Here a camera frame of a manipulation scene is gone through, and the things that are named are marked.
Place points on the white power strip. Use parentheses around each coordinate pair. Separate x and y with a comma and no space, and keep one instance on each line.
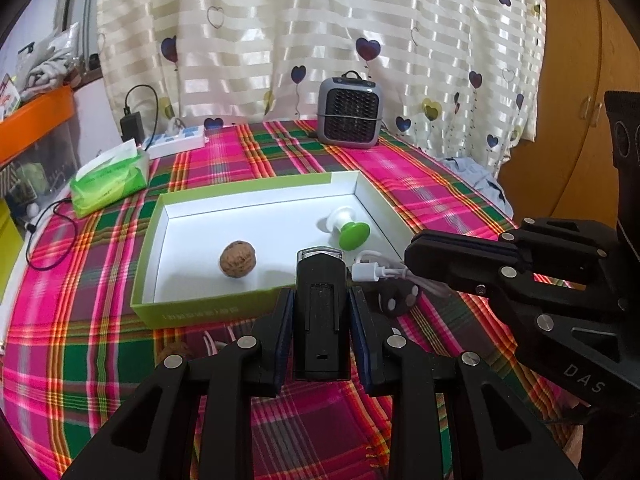
(175,142)

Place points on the clear bin with orange lid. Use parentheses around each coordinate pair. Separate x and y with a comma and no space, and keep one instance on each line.
(35,130)

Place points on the yellow box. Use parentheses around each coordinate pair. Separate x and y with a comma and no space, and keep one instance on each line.
(6,240)

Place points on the green and white cardboard box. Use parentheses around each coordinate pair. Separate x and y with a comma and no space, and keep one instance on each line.
(200,230)

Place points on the colourful packets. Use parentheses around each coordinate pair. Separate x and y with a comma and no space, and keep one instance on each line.
(7,92)

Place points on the wooden cabinet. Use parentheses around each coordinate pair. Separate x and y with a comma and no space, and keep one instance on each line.
(565,110)

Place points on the pink plaid tablecloth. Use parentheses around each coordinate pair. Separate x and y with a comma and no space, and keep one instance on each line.
(75,340)

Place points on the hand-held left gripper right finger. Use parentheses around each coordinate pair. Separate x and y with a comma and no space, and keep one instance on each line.
(357,340)

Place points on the brown walnut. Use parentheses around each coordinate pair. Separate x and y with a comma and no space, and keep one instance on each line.
(239,259)
(174,349)

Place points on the black white-dotted round toy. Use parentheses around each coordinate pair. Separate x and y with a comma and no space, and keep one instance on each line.
(395,302)

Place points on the green tissue pack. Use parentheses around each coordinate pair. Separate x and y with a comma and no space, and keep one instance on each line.
(110,180)

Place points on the green and white suction holder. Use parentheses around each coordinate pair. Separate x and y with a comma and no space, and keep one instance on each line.
(350,230)

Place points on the cream heart-print curtain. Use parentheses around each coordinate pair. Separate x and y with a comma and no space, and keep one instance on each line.
(300,35)

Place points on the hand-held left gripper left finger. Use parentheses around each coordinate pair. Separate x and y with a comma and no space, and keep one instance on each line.
(285,340)

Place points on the grey mini heater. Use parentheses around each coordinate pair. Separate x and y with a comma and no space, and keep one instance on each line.
(350,110)

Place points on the black rectangular lighter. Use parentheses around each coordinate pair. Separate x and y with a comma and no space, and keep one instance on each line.
(321,310)

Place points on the blue-grey cloth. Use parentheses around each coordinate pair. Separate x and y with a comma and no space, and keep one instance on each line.
(480,180)

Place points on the white plastic bags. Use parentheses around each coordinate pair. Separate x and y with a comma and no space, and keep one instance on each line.
(47,60)

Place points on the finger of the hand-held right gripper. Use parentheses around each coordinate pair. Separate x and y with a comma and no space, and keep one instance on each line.
(450,260)
(570,245)

